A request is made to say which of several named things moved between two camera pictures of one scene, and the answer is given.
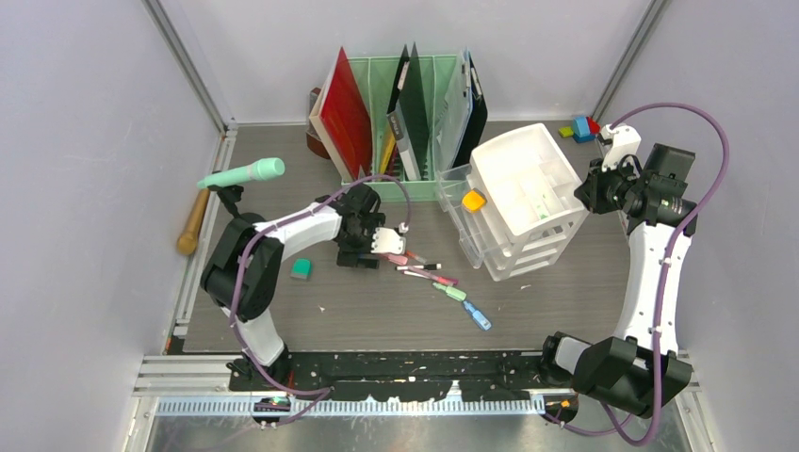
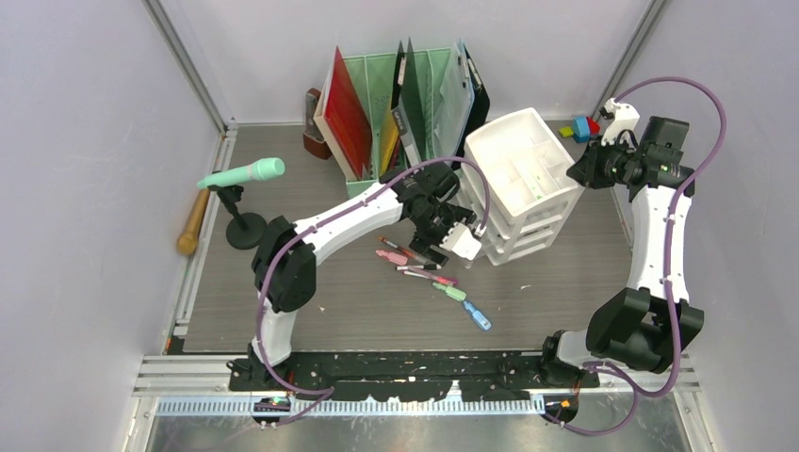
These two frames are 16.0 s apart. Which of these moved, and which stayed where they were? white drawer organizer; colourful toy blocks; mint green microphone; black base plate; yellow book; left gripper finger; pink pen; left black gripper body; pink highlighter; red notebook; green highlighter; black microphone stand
Moved: left gripper finger; yellow book; white drawer organizer; left black gripper body
Stayed: pink pen; colourful toy blocks; black microphone stand; green highlighter; mint green microphone; red notebook; black base plate; pink highlighter
